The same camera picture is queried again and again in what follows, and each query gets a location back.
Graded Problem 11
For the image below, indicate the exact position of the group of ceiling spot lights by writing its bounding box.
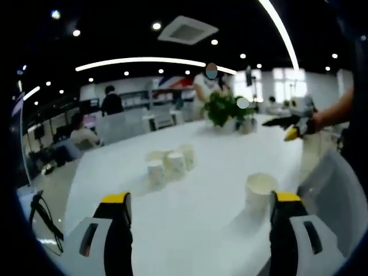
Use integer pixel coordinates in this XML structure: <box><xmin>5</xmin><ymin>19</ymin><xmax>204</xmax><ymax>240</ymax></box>
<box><xmin>17</xmin><ymin>10</ymin><xmax>340</xmax><ymax>106</ymax></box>

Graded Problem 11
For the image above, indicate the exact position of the white table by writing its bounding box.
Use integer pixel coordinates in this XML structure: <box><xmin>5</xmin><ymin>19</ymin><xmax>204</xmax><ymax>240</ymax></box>
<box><xmin>63</xmin><ymin>113</ymin><xmax>308</xmax><ymax>276</ymax></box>

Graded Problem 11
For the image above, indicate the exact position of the blue lit monitor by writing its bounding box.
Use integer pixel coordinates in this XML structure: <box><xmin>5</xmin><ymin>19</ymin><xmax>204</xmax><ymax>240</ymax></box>
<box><xmin>82</xmin><ymin>99</ymin><xmax>100</xmax><ymax>116</ymax></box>

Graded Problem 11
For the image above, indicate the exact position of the red blue wall poster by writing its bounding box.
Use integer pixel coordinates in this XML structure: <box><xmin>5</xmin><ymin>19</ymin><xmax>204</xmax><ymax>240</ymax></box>
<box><xmin>152</xmin><ymin>76</ymin><xmax>196</xmax><ymax>95</ymax></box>

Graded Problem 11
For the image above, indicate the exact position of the black tripod stand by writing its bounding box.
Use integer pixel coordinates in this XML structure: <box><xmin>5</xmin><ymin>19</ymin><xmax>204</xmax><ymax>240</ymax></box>
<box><xmin>28</xmin><ymin>189</ymin><xmax>64</xmax><ymax>255</ymax></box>

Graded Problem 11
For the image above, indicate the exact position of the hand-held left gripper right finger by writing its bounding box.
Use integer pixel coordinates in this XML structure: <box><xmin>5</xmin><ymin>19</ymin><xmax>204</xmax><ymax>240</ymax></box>
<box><xmin>269</xmin><ymin>190</ymin><xmax>346</xmax><ymax>276</ymax></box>

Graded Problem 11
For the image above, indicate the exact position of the ceiling air conditioner vent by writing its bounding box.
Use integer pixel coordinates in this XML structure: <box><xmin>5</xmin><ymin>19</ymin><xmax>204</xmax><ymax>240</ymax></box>
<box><xmin>157</xmin><ymin>16</ymin><xmax>219</xmax><ymax>46</ymax></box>

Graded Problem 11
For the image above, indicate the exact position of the white plant pot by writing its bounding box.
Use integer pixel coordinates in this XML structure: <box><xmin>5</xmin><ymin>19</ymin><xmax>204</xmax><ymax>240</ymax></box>
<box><xmin>221</xmin><ymin>117</ymin><xmax>239</xmax><ymax>133</ymax></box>

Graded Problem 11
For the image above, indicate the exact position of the short ceiling strip light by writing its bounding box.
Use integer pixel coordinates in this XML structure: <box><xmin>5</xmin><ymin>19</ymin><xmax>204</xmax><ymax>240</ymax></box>
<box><xmin>22</xmin><ymin>86</ymin><xmax>41</xmax><ymax>101</ymax></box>

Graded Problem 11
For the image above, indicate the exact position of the curved ceiling strip light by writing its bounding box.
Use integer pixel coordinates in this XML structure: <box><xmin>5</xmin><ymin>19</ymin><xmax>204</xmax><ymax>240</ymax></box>
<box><xmin>75</xmin><ymin>56</ymin><xmax>238</xmax><ymax>75</ymax></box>

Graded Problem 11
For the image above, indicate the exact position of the small pale jar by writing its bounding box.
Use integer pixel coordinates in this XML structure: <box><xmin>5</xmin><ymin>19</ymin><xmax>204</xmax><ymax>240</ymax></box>
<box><xmin>240</xmin><ymin>116</ymin><xmax>258</xmax><ymax>135</ymax></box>

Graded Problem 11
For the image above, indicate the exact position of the grey partition panel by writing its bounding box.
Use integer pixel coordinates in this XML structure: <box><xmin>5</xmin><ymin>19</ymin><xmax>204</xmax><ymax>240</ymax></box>
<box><xmin>96</xmin><ymin>109</ymin><xmax>150</xmax><ymax>144</ymax></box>

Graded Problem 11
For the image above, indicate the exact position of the white wall shelf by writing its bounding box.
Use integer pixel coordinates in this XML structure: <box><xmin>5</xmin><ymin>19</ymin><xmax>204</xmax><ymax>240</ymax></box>
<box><xmin>119</xmin><ymin>89</ymin><xmax>196</xmax><ymax>110</ymax></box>

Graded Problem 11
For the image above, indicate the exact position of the bright window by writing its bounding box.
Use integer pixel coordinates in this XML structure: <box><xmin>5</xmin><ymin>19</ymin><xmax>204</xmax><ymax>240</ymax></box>
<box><xmin>273</xmin><ymin>67</ymin><xmax>307</xmax><ymax>109</ymax></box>

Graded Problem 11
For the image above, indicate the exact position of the long ceiling strip light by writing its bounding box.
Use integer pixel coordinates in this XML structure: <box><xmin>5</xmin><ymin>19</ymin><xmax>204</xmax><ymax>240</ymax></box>
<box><xmin>257</xmin><ymin>0</ymin><xmax>301</xmax><ymax>71</ymax></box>

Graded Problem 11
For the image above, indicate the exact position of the black hanging monitor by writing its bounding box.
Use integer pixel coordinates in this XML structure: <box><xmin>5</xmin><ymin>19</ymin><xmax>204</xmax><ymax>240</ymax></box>
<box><xmin>246</xmin><ymin>66</ymin><xmax>256</xmax><ymax>87</ymax></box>

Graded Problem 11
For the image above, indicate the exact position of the person's dark shirt torso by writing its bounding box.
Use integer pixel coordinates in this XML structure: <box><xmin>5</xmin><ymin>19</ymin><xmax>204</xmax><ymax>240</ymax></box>
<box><xmin>338</xmin><ymin>8</ymin><xmax>368</xmax><ymax>173</ymax></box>

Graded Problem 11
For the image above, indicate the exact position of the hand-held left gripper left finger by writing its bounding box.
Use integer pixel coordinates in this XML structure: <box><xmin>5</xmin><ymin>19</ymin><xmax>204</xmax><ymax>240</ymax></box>
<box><xmin>67</xmin><ymin>191</ymin><xmax>135</xmax><ymax>276</ymax></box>

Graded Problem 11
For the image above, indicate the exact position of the green potted plant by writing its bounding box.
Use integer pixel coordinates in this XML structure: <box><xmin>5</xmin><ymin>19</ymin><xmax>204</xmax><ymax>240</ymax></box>
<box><xmin>201</xmin><ymin>90</ymin><xmax>255</xmax><ymax>127</ymax></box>

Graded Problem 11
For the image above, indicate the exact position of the white slatted chair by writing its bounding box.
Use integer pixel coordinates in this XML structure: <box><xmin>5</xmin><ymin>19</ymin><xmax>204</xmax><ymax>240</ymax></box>
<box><xmin>151</xmin><ymin>110</ymin><xmax>176</xmax><ymax>132</ymax></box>

